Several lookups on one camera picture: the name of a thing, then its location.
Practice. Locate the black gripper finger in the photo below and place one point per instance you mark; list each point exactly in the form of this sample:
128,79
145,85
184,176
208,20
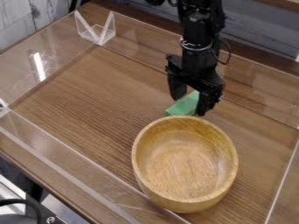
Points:
178,86
206,103

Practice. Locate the green rectangular block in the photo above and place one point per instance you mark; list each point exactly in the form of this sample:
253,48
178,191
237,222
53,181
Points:
186,106

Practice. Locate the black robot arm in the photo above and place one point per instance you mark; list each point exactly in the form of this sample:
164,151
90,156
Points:
202,20

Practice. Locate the clear acrylic corner bracket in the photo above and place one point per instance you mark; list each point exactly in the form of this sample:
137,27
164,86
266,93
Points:
100,34

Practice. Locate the black metal table bracket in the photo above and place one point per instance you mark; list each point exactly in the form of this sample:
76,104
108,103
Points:
49,215

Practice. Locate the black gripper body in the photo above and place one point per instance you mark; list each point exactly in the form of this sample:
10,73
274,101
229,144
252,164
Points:
196,65

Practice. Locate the brown wooden bowl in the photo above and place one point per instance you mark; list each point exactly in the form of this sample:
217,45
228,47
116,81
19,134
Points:
186,163

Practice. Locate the clear acrylic tray wall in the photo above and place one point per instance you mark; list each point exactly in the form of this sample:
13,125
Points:
82,183

